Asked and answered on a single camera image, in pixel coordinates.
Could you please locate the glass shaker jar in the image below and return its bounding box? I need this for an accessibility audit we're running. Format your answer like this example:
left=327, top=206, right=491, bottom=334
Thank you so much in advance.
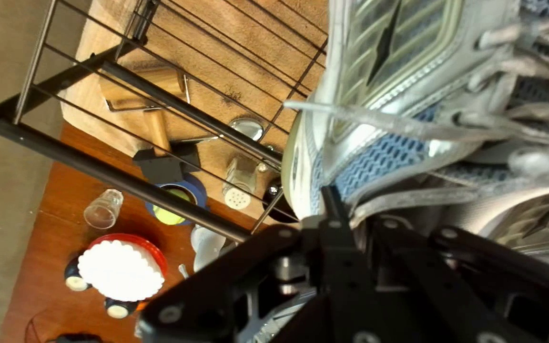
left=222, top=155, right=262, bottom=214

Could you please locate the black wire shoe rack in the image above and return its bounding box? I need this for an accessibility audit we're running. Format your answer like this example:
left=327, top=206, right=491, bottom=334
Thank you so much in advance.
left=0, top=0, right=334, bottom=244

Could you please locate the yellow tennis ball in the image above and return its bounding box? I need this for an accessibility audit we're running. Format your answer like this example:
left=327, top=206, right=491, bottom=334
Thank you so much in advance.
left=153, top=191, right=191, bottom=229

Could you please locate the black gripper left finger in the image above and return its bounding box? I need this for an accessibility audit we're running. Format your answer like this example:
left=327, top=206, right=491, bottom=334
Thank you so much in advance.
left=138, top=185, right=369, bottom=343

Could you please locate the clear plastic cup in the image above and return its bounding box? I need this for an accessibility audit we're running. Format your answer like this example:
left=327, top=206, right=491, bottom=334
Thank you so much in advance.
left=83, top=187, right=127, bottom=233

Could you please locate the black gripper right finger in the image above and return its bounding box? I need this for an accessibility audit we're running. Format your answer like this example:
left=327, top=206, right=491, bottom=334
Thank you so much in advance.
left=371, top=216, right=549, bottom=343

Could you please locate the blue tape roll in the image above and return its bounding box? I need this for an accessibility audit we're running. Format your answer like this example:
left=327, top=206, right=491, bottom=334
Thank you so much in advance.
left=146, top=176, right=211, bottom=229

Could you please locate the metal hex key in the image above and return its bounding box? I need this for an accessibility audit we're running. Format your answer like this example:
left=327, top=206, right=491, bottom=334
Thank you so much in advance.
left=104, top=96, right=161, bottom=117
left=176, top=71, right=193, bottom=105

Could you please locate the round metal lid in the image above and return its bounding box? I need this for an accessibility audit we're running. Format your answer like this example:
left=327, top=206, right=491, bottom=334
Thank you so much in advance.
left=230, top=113, right=268, bottom=143

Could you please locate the white plastic cup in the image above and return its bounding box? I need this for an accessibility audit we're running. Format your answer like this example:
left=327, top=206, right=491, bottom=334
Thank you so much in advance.
left=190, top=225, right=230, bottom=273

